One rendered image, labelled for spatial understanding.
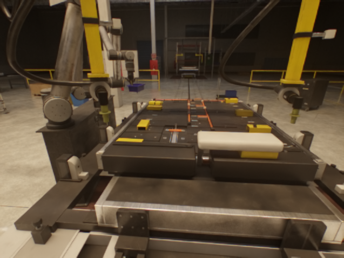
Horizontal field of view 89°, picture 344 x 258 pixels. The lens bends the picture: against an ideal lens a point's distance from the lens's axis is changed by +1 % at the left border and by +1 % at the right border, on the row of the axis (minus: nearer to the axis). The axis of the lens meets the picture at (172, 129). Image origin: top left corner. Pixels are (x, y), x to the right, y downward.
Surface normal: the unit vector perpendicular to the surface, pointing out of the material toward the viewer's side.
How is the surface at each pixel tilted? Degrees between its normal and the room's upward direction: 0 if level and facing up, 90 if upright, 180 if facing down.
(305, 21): 90
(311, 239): 90
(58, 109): 90
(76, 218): 0
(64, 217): 0
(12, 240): 0
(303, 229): 90
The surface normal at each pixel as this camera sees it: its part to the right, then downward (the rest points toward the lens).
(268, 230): -0.08, 0.36
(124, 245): 0.00, -0.93
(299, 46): -0.33, 0.34
